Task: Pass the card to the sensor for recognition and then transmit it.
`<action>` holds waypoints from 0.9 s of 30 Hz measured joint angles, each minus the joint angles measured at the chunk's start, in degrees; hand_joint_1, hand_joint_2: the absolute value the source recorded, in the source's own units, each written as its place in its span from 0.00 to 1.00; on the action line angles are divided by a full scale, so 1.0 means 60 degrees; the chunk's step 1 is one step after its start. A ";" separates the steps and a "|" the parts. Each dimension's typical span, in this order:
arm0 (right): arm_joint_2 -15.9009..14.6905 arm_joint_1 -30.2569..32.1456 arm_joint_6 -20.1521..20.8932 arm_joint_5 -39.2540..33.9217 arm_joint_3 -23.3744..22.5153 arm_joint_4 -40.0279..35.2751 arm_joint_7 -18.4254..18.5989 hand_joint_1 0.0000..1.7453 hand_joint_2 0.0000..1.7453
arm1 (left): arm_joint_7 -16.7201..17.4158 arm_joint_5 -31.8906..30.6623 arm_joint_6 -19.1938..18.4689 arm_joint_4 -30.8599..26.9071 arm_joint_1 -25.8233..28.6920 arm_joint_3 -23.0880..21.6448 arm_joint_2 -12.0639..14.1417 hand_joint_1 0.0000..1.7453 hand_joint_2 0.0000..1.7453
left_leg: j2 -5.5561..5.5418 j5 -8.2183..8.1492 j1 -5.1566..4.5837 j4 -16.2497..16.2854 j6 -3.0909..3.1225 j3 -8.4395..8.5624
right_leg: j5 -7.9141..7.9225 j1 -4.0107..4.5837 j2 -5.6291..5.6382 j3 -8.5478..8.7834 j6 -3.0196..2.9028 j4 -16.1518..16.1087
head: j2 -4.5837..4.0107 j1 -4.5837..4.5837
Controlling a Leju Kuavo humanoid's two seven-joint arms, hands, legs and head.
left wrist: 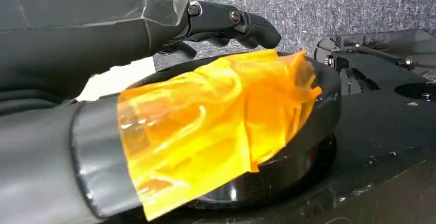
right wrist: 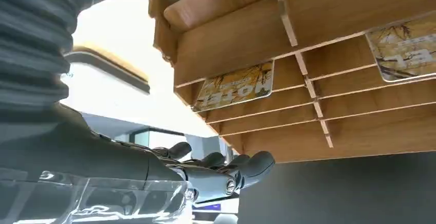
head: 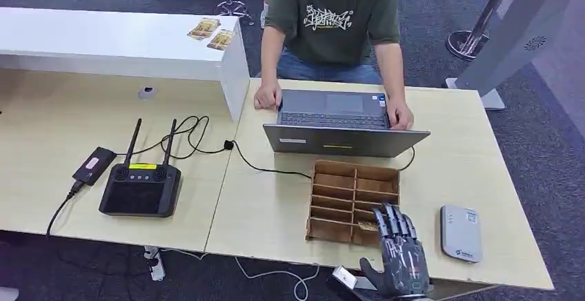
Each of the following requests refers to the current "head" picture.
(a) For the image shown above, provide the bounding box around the person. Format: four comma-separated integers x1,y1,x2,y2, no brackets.
253,0,415,131

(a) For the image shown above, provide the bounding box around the black adapter power cable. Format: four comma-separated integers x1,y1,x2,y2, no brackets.
46,180,86,240

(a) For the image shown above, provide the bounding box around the grey laptop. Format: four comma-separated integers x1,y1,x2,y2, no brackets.
262,89,431,159

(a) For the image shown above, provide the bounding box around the black adapter box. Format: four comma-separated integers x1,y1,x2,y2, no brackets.
72,146,118,187

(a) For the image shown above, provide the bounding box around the black looped laptop cable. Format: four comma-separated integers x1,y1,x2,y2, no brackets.
114,115,417,180

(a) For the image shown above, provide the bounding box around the white power strip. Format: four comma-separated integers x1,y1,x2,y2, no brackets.
143,246,166,283

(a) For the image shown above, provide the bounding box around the black controller with antennas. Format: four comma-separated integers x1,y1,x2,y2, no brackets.
98,118,183,219

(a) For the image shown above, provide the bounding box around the white card reader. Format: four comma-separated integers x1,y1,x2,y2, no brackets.
439,205,484,264

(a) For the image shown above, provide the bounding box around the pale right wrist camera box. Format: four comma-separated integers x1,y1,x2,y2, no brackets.
332,265,359,291

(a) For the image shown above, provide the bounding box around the person's left hand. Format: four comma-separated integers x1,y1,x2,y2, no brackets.
386,99,415,131

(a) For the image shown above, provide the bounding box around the white floor cable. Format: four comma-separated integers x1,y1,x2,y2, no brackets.
159,249,321,301

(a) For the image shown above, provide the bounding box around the wooden card box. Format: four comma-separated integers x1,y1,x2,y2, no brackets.
305,159,401,250

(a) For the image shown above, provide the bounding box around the chrome stanchion post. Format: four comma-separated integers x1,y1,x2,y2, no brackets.
445,0,523,61

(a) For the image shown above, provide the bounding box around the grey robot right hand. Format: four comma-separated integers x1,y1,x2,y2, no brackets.
359,202,431,298

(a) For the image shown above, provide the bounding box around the white kiosk stand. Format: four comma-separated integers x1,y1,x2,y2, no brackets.
445,0,582,111

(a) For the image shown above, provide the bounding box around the person's right hand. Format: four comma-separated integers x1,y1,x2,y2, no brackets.
253,81,284,110

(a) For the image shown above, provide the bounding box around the white raised counter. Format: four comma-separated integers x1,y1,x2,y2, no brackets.
0,7,251,124

